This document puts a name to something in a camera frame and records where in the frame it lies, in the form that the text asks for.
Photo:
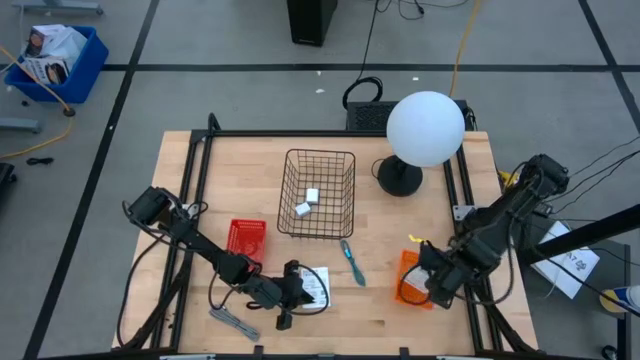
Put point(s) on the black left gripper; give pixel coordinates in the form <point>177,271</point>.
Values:
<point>272,292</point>

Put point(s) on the orange packet with label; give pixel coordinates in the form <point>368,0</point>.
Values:
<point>407,260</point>

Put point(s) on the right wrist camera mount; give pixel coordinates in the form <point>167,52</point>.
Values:
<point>444,300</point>

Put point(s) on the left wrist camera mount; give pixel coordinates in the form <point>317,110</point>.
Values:
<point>284,320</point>

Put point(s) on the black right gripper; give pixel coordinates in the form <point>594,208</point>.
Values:
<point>450,267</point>

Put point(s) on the blue plastic bin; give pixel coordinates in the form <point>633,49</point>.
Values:
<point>85,75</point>

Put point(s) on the teal blue tool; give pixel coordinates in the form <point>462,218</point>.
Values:
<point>352,263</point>

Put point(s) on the black slanted frame pole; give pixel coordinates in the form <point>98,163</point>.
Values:
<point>600,232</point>

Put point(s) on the blue yellow white can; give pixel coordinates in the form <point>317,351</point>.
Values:
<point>617,300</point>

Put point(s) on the white globe lamp black base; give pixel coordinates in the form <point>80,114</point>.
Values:
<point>425,127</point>

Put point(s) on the grey metal stand foot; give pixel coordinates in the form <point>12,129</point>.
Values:
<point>55,6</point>
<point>20,125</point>

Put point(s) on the black object at floor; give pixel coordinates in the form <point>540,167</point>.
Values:
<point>5,177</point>

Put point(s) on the red plastic basket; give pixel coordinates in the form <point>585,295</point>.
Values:
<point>245,235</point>

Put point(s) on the black table frame rails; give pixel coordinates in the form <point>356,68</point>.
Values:
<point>300,133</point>

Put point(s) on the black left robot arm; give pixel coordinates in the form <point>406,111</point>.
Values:
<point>200,243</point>

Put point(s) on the white card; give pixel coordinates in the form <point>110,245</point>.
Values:
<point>320,285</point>

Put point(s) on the small white charger block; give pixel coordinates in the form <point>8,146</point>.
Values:
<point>303,209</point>
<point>312,195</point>

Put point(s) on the white printed paper sheet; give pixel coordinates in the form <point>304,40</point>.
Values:
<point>575,265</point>

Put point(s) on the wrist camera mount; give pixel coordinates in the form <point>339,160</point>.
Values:
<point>444,300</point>
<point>284,320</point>

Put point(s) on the dark grey side table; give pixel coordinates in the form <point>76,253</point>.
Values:
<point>575,320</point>

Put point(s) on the small yellow tie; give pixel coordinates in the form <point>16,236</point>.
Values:
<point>415,238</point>

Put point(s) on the black computer tower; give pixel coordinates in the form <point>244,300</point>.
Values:
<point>310,22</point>

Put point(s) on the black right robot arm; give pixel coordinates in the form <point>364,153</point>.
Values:
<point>500,220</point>

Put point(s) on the white cardboard box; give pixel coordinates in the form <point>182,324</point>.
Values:
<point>419,282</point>

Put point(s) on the white printed carton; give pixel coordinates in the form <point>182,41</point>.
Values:
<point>60,42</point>
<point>45,70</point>

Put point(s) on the black vented computer case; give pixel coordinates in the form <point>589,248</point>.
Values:
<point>367,116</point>

